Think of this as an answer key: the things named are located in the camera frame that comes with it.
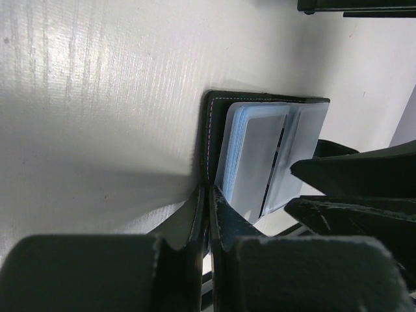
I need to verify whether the black leather card holder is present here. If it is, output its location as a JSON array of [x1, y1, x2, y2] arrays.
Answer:
[[201, 90, 330, 224]]

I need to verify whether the black card tray box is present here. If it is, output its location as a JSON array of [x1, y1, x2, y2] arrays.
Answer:
[[297, 0, 415, 18]]

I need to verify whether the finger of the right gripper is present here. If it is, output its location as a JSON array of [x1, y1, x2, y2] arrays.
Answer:
[[285, 196, 416, 270], [291, 140, 415, 198]]

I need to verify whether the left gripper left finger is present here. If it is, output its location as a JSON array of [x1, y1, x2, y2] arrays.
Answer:
[[1, 186, 205, 311]]

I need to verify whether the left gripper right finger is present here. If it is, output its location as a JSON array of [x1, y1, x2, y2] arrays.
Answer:
[[209, 186, 410, 311]]

